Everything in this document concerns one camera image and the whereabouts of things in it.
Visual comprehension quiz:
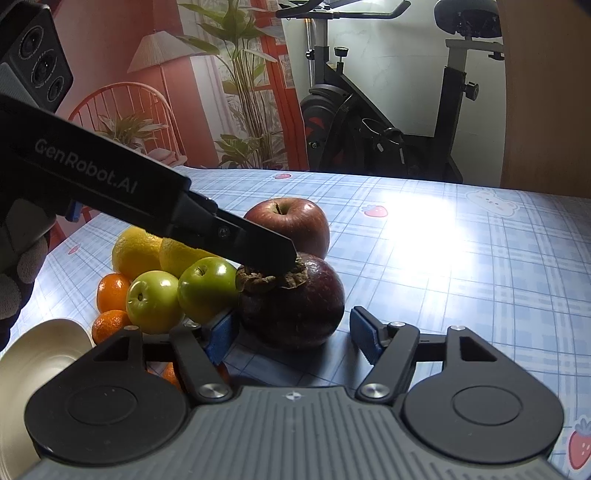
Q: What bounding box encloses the orange mandarin front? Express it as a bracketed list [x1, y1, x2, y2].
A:
[147, 362, 230, 391]

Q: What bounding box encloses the orange mandarin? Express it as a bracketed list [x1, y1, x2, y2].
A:
[147, 362, 230, 391]
[96, 273, 130, 313]
[91, 310, 131, 345]

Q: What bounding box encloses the green apple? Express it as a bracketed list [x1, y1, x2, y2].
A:
[126, 270, 184, 334]
[177, 257, 238, 324]

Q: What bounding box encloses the dark purple mangosteen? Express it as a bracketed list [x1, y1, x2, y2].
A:
[235, 253, 346, 349]

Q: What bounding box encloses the red apple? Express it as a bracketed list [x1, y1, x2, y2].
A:
[243, 197, 331, 259]

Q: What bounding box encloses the gloved left hand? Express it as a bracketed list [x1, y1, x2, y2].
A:
[1, 197, 56, 349]

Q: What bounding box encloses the right yellow lemon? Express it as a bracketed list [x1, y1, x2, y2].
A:
[159, 238, 215, 278]

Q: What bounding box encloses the yellow lemon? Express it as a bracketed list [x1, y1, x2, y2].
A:
[111, 226, 162, 281]
[159, 238, 215, 278]

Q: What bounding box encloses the left yellow lemon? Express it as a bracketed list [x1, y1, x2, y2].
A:
[111, 226, 162, 281]

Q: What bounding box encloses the printed room backdrop poster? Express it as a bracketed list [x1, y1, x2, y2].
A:
[0, 0, 311, 241]

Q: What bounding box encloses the blue plaid tablecloth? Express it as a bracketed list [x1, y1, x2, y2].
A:
[11, 167, 590, 479]

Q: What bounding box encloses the beige round plate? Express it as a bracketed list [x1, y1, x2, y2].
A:
[1, 319, 92, 479]

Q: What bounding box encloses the black exercise bike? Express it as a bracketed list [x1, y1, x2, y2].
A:
[275, 0, 507, 183]

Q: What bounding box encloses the wooden wardrobe panel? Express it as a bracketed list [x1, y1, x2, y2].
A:
[499, 1, 590, 198]

